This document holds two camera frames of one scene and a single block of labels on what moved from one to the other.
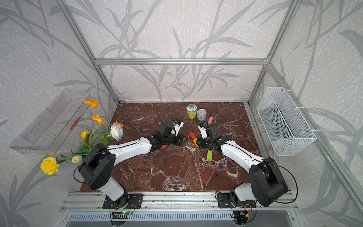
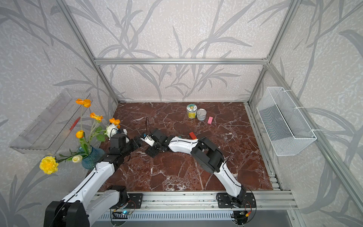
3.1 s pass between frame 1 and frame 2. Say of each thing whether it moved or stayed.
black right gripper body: moved
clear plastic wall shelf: stayed
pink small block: stayed
